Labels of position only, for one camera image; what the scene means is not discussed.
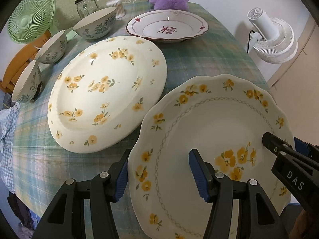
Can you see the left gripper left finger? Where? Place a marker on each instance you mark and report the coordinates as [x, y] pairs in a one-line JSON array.
[[64, 216]]

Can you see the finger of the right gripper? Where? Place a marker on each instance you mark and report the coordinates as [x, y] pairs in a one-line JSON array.
[[306, 148], [277, 146]]

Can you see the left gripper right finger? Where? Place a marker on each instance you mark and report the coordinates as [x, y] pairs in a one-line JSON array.
[[257, 217]]

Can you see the scalloped yellow flower plate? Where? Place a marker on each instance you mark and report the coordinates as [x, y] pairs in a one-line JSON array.
[[224, 118]]

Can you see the round yellow flower plate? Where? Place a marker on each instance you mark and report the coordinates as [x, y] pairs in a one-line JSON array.
[[103, 94]]

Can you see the floral bowl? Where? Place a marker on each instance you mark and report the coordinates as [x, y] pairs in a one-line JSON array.
[[53, 49], [27, 84], [97, 24]]

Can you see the white red pattern plate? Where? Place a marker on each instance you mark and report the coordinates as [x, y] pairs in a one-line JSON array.
[[167, 26]]

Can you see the white standing fan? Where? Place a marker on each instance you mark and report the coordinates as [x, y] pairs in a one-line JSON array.
[[272, 39]]

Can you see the blue checkered blanket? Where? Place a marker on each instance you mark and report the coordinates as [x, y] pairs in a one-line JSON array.
[[8, 126]]

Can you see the wooden bed headboard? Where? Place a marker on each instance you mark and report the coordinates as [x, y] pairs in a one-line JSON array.
[[20, 62]]

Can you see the green desk fan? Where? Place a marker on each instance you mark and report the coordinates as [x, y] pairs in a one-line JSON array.
[[31, 19]]

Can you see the cotton swab container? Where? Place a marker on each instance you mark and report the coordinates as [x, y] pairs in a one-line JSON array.
[[118, 4]]

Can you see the glass jar black lid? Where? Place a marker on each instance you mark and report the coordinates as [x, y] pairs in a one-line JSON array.
[[86, 7]]

